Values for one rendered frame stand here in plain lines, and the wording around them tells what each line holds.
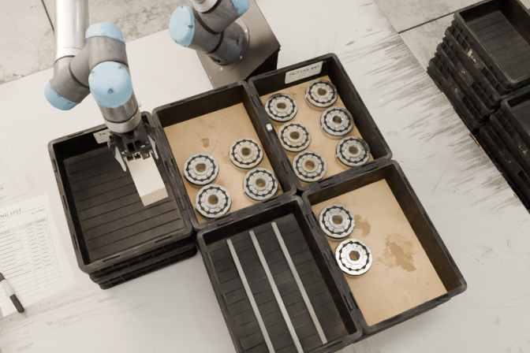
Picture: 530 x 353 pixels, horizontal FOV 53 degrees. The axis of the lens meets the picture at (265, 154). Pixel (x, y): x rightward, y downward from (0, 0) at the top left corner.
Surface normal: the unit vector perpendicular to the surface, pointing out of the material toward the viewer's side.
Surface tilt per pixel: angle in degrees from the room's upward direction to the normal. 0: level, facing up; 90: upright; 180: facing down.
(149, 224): 0
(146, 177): 0
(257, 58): 43
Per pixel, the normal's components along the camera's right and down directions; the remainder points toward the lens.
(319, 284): 0.04, -0.45
